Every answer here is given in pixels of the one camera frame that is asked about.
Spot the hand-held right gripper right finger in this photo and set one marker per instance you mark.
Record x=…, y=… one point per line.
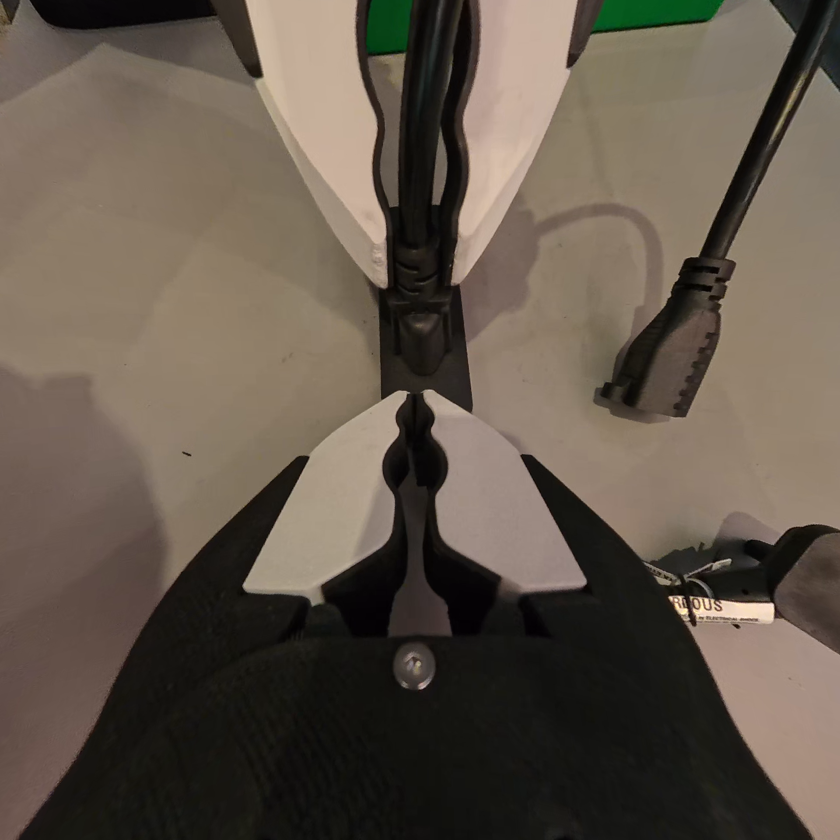
x=505, y=518

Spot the black power strip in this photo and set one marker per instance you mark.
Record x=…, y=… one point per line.
x=459, y=354

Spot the green plastic bin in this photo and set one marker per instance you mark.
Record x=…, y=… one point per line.
x=656, y=10

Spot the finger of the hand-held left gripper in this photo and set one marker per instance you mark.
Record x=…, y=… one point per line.
x=315, y=98
x=518, y=79

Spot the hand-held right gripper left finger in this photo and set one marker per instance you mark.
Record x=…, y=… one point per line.
x=328, y=525

